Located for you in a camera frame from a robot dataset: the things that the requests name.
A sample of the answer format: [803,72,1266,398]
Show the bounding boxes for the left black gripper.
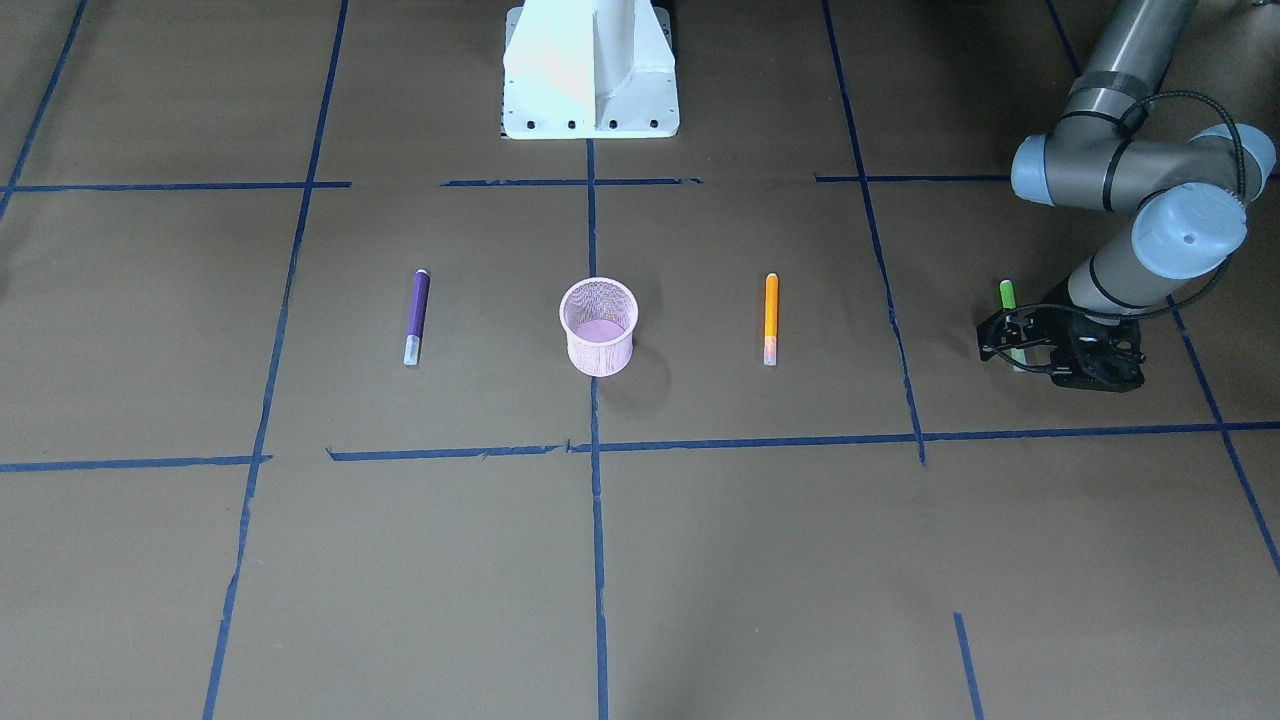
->
[1039,309,1146,393]

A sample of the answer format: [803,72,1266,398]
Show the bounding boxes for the green marker pen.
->
[998,278,1027,372]

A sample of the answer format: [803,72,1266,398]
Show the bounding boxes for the orange marker pen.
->
[762,273,780,366]

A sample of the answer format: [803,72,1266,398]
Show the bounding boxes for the purple marker pen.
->
[402,268,431,366]

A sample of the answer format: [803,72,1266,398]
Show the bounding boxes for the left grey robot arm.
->
[975,1,1277,393]

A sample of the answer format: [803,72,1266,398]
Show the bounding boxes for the pink mesh pen holder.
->
[557,277,640,378]

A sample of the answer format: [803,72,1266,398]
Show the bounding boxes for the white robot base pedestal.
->
[500,1,681,141]

